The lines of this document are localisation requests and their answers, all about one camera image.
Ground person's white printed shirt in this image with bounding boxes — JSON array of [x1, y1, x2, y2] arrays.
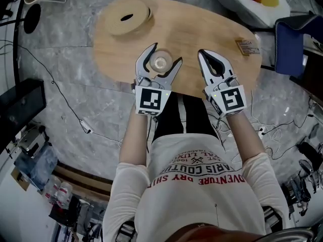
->
[[102, 134, 288, 242]]

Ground person's right forearm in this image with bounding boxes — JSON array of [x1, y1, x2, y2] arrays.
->
[[225, 111, 267, 161]]

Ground black round base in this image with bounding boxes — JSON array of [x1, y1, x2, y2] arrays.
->
[[23, 4, 42, 34]]

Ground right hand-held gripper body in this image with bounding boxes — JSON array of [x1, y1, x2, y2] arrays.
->
[[203, 75, 247, 117]]

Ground blue chair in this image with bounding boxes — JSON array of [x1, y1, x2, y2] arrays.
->
[[274, 11, 323, 77]]

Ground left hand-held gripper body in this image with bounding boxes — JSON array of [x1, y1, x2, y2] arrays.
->
[[135, 74, 173, 117]]

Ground white cable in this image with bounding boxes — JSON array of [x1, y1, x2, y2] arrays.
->
[[91, 131, 123, 147]]

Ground black monitor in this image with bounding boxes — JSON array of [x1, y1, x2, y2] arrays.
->
[[0, 78, 47, 142]]

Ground person's left forearm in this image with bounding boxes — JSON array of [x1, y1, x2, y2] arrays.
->
[[120, 102, 149, 166]]

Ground wooden coffee table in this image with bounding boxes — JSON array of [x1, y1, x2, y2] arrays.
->
[[92, 0, 262, 101]]

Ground clear glass jar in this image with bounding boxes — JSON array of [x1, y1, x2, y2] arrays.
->
[[149, 48, 175, 73]]

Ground white armchair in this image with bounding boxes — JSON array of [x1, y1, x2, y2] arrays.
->
[[210, 0, 291, 30]]

